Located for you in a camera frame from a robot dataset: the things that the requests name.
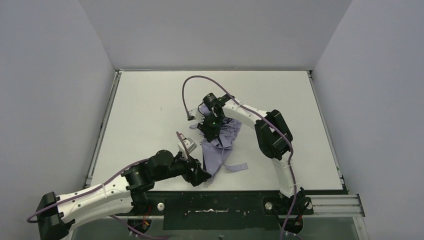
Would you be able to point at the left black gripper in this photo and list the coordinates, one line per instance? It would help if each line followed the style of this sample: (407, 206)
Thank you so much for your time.
(195, 170)

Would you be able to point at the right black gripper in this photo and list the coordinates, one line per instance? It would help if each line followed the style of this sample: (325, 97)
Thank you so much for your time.
(212, 125)

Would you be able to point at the black and lavender folding umbrella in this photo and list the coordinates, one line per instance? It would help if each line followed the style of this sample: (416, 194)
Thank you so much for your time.
(216, 152)

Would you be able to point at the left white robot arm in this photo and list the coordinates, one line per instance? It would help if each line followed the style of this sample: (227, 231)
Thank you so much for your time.
(124, 192)

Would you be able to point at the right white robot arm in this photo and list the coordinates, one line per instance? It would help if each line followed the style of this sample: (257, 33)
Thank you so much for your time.
(273, 136)

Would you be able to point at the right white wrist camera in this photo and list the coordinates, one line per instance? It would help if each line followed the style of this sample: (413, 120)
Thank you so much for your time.
(198, 114)

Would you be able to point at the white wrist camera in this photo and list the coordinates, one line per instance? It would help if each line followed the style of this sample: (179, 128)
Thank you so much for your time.
(198, 114)
(187, 145)

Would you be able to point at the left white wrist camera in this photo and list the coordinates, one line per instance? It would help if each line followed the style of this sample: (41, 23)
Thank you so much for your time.
(187, 145)

